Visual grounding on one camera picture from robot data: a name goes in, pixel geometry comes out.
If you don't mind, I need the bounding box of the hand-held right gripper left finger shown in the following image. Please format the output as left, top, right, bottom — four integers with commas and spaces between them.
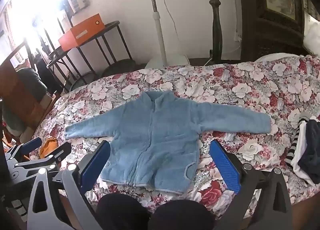
26, 140, 112, 230

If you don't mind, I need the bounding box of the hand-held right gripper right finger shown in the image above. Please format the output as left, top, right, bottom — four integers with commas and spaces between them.
209, 140, 293, 230

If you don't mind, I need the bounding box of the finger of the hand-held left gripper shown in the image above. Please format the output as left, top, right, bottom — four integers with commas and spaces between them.
15, 142, 72, 178
4, 137, 43, 164

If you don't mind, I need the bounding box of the light blue fleece jacket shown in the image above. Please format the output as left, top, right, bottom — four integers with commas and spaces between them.
64, 91, 272, 193

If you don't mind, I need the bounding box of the black white striped garment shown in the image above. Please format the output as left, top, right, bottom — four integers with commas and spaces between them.
284, 111, 320, 171

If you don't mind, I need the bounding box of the white knitted garment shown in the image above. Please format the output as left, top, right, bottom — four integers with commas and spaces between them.
291, 120, 318, 187

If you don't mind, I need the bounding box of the navy blue garment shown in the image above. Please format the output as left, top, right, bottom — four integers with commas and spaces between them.
297, 119, 320, 184

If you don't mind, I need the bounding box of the orange cloth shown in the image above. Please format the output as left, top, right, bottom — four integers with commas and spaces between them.
39, 138, 58, 159

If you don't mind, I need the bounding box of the wooden chair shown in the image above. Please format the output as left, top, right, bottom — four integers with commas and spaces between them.
0, 40, 60, 146

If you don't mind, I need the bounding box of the floral blanket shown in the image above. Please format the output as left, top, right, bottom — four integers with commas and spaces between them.
29, 55, 320, 220

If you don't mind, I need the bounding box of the orange box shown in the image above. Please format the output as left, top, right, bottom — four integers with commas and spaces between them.
58, 13, 106, 52

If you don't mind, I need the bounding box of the black round metal table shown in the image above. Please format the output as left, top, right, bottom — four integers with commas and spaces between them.
46, 20, 137, 93

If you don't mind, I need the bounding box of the dark carved wooden bedpost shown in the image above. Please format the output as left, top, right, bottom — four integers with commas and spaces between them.
204, 0, 225, 62

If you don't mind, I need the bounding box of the white standing fan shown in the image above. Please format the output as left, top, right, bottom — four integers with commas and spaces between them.
143, 0, 191, 69

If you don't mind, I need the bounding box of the white pillow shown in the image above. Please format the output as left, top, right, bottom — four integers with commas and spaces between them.
302, 13, 320, 56

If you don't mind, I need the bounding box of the small framed picture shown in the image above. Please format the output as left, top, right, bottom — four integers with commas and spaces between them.
299, 0, 320, 23

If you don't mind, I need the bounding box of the white fan cable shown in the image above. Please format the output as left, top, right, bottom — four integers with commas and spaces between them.
156, 0, 190, 57

